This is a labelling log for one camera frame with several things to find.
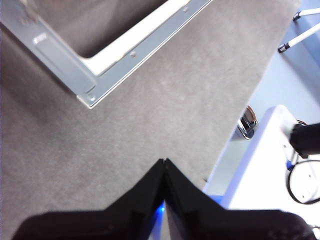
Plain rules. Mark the white tripod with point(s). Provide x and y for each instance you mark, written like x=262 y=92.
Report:
x=300 y=37

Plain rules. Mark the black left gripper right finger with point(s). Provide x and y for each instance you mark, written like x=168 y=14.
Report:
x=212 y=222

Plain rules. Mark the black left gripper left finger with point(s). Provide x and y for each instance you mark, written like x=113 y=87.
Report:
x=125 y=220

